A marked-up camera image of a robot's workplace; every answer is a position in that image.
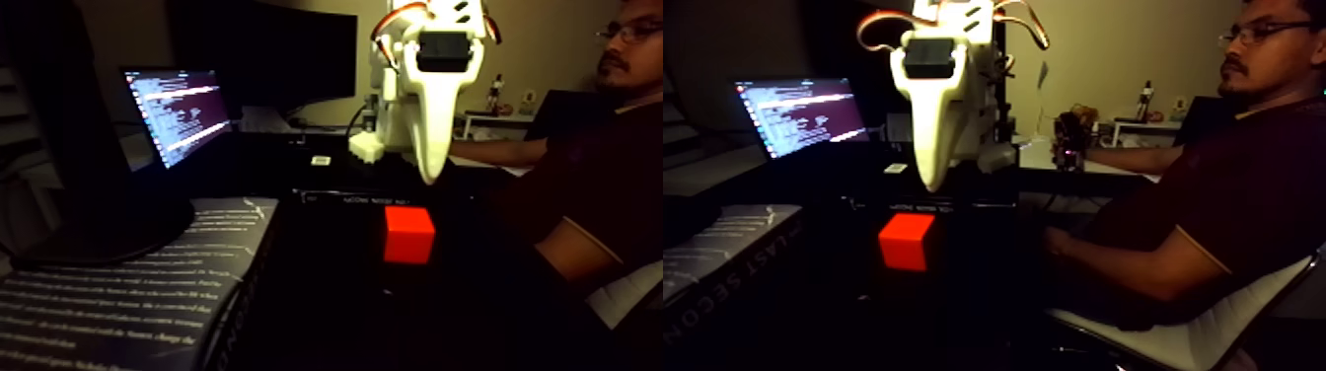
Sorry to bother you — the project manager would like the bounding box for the open laptop with lit screen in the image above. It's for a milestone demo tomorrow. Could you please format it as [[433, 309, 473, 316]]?
[[121, 67, 235, 171]]

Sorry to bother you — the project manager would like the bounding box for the wide black monitor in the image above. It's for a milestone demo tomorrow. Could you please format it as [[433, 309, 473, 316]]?
[[171, 0, 359, 115]]

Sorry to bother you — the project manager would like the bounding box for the person's left hand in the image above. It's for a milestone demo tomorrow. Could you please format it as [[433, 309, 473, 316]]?
[[1044, 224, 1080, 261]]

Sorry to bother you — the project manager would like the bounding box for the black box with small lettering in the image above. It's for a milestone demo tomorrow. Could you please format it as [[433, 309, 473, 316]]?
[[293, 186, 488, 312]]

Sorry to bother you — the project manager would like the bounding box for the dark box with white text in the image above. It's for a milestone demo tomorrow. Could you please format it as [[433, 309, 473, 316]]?
[[0, 196, 281, 371]]

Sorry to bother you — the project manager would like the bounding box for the red servo cable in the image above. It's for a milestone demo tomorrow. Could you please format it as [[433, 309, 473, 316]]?
[[369, 0, 405, 70]]

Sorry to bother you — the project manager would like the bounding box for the black monitor on round stand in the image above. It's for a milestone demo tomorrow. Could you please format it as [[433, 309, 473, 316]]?
[[0, 0, 198, 266]]

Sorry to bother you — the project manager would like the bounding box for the white chair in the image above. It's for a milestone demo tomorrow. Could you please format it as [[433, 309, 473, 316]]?
[[1046, 243, 1326, 371]]

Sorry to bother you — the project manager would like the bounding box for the person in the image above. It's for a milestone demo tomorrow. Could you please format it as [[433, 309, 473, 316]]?
[[1044, 0, 1326, 331]]

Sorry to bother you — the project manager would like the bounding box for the red cube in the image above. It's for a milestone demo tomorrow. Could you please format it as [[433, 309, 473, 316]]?
[[383, 204, 438, 265]]

